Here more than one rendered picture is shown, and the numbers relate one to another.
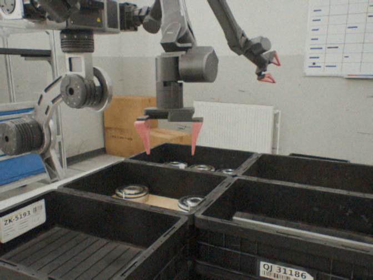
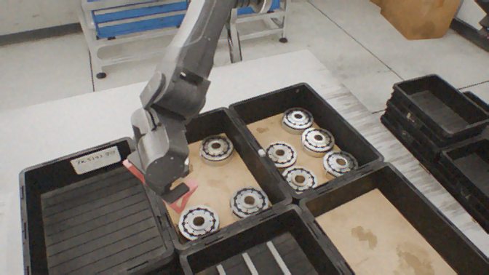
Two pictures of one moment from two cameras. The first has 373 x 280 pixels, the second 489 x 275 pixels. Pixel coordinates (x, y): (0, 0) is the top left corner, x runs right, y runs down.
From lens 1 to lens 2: 0.70 m
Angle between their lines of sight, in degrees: 44
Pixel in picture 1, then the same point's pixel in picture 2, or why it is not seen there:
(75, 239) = (132, 188)
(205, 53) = (154, 155)
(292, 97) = not seen: outside the picture
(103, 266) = (121, 236)
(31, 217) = (105, 158)
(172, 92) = not seen: hidden behind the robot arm
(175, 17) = (170, 59)
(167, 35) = (147, 90)
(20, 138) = not seen: hidden behind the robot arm
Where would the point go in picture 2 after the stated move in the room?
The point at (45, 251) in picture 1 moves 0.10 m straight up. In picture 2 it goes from (105, 191) to (94, 169)
